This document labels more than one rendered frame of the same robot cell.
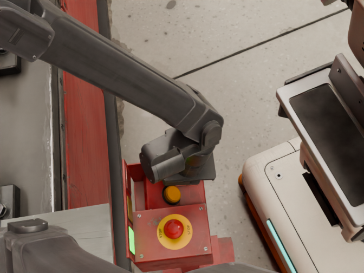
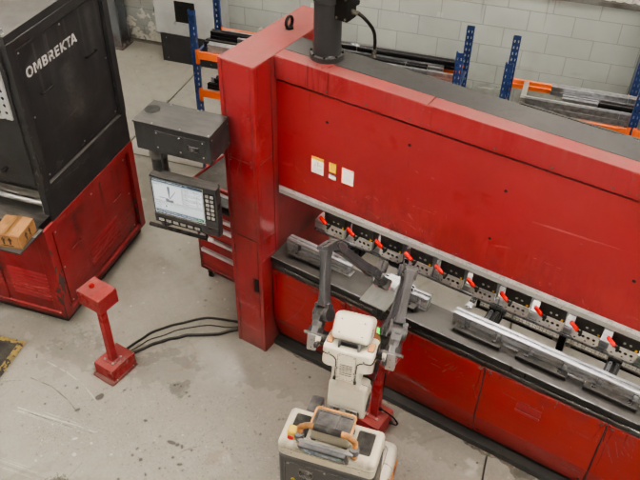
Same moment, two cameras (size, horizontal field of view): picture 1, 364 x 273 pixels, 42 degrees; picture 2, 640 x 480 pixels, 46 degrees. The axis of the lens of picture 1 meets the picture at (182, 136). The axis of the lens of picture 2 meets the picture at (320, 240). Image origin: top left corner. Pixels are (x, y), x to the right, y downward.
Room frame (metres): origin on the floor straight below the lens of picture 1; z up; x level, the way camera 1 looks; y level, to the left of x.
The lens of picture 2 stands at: (1.46, -2.81, 4.24)
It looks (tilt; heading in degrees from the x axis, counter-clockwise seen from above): 40 degrees down; 120
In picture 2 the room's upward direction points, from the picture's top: 1 degrees clockwise
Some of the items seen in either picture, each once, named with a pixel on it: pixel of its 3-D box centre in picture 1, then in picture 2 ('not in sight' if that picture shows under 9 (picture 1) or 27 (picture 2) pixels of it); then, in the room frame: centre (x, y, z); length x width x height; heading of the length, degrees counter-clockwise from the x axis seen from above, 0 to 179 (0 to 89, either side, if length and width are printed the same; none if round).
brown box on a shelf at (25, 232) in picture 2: not in sight; (10, 230); (-2.17, -0.53, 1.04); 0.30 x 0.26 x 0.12; 12
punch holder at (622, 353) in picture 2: not in sight; (626, 343); (1.54, 0.36, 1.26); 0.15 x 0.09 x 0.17; 177
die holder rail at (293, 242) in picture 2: not in sight; (320, 254); (-0.38, 0.44, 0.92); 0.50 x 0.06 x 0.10; 177
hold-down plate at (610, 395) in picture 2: not in sight; (610, 396); (1.57, 0.30, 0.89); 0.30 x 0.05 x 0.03; 177
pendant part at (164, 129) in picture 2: not in sight; (187, 177); (-1.10, 0.04, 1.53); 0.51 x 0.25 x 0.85; 9
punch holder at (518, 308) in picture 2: not in sight; (519, 298); (0.94, 0.38, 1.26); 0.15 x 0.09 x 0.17; 177
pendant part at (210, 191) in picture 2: not in sight; (189, 201); (-1.04, -0.03, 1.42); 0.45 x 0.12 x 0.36; 9
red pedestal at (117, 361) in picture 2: not in sight; (106, 330); (-1.52, -0.48, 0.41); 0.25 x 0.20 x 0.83; 87
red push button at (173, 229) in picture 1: (174, 230); not in sight; (0.23, 0.05, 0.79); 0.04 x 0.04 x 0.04
